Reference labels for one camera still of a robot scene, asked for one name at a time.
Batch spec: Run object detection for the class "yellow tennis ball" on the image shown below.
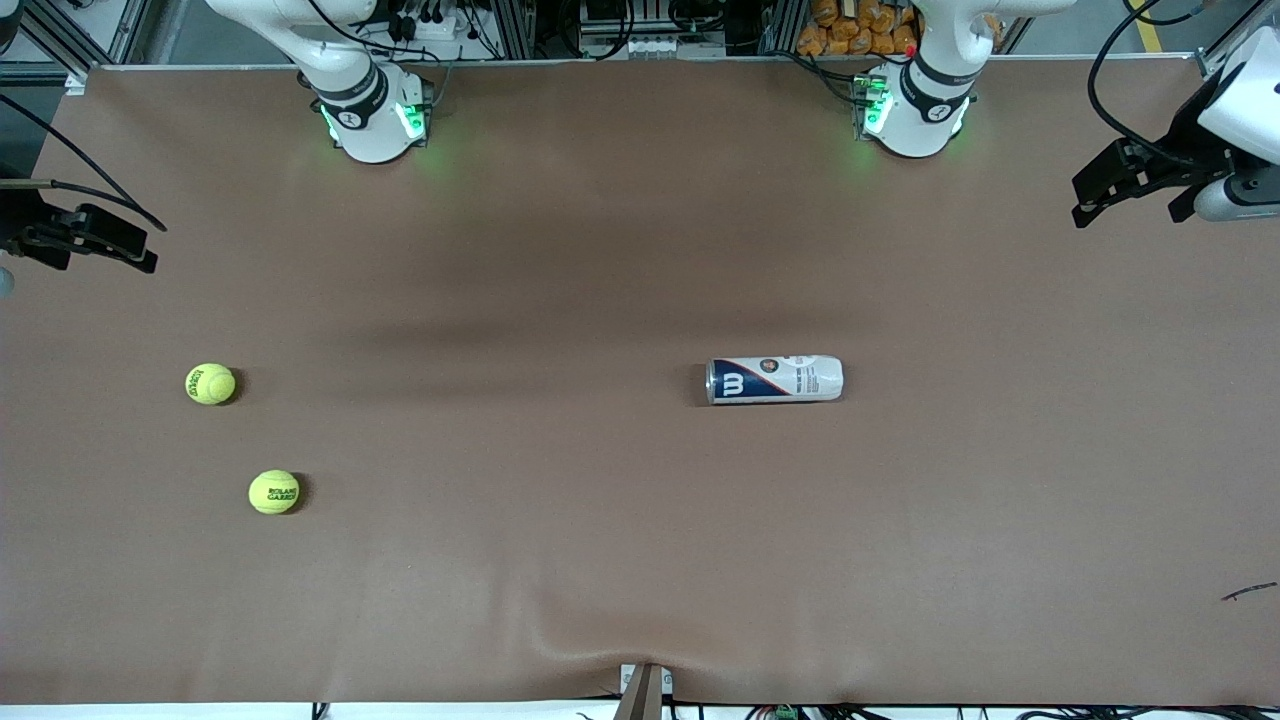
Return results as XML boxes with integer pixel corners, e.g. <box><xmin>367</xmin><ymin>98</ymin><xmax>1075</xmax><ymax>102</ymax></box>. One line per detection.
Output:
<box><xmin>185</xmin><ymin>363</ymin><xmax>237</xmax><ymax>406</ymax></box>
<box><xmin>248</xmin><ymin>470</ymin><xmax>301</xmax><ymax>516</ymax></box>

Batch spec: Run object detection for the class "white blue tennis ball can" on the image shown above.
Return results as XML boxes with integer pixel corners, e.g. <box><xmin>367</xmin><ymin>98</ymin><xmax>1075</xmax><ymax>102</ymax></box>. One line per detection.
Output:
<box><xmin>705</xmin><ymin>355</ymin><xmax>845</xmax><ymax>406</ymax></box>

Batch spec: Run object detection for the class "yellow floor tape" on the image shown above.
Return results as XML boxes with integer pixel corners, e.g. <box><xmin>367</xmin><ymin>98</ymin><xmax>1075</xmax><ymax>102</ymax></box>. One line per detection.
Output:
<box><xmin>1128</xmin><ymin>0</ymin><xmax>1167</xmax><ymax>53</ymax></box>

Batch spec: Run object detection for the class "pile of orange objects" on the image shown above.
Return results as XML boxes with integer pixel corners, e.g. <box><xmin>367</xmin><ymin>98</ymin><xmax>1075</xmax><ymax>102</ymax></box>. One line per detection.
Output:
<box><xmin>797</xmin><ymin>0</ymin><xmax>921</xmax><ymax>58</ymax></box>

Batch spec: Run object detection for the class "power strip with black plugs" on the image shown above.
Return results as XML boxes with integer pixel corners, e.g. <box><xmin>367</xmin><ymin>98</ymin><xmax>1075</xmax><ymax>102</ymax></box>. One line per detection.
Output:
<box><xmin>385</xmin><ymin>0</ymin><xmax>471</xmax><ymax>46</ymax></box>

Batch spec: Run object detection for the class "white power strip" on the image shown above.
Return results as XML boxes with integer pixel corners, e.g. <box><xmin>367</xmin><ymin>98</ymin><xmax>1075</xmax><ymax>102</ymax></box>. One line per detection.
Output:
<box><xmin>612</xmin><ymin>35</ymin><xmax>728</xmax><ymax>59</ymax></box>

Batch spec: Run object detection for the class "brown table mat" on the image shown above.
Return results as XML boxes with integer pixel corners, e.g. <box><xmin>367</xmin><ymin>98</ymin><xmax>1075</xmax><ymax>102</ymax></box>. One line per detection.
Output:
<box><xmin>0</xmin><ymin>55</ymin><xmax>1280</xmax><ymax>706</ymax></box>

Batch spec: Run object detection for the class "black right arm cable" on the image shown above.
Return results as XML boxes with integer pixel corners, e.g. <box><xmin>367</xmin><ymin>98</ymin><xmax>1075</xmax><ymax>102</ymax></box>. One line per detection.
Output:
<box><xmin>0</xmin><ymin>93</ymin><xmax>169</xmax><ymax>233</ymax></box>

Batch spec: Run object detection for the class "aluminium frame profile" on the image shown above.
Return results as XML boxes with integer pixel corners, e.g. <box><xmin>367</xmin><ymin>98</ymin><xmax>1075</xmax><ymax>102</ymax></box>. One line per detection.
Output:
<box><xmin>488</xmin><ymin>0</ymin><xmax>536</xmax><ymax>61</ymax></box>
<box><xmin>760</xmin><ymin>0</ymin><xmax>811</xmax><ymax>56</ymax></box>
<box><xmin>1195</xmin><ymin>0</ymin><xmax>1280</xmax><ymax>79</ymax></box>
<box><xmin>20</xmin><ymin>0</ymin><xmax>151</xmax><ymax>81</ymax></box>

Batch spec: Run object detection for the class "metal camera mount pole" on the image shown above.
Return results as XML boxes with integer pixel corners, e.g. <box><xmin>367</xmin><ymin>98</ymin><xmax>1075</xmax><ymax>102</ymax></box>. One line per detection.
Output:
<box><xmin>613</xmin><ymin>663</ymin><xmax>664</xmax><ymax>720</ymax></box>

